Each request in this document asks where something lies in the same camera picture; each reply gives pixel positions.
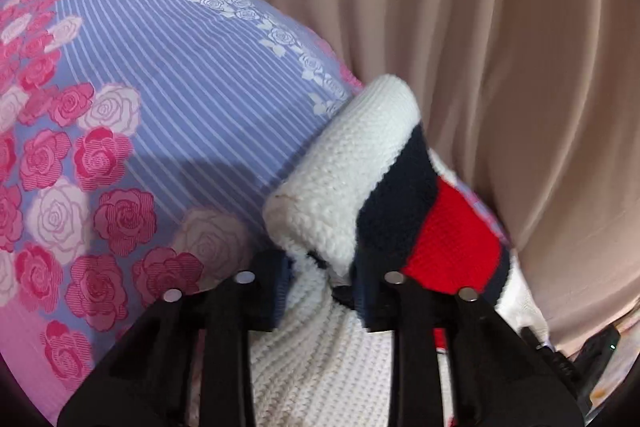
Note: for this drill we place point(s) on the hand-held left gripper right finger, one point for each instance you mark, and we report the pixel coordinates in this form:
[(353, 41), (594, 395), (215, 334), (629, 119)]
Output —
[(367, 297)]

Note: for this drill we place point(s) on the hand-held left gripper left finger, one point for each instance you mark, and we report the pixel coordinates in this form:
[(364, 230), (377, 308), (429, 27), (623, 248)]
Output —
[(274, 292)]

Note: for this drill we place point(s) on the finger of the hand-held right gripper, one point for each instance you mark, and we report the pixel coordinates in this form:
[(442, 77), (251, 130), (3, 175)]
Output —
[(550, 352)]

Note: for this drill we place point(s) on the white knit sweater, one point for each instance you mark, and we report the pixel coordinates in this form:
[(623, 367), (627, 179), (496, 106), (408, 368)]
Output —
[(340, 167)]

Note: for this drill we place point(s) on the floral pink and blue bedsheet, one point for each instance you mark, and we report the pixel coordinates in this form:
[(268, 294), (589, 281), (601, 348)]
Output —
[(175, 82)]

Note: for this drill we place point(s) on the beige curtain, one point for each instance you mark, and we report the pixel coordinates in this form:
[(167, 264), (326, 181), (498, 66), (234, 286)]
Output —
[(500, 57)]

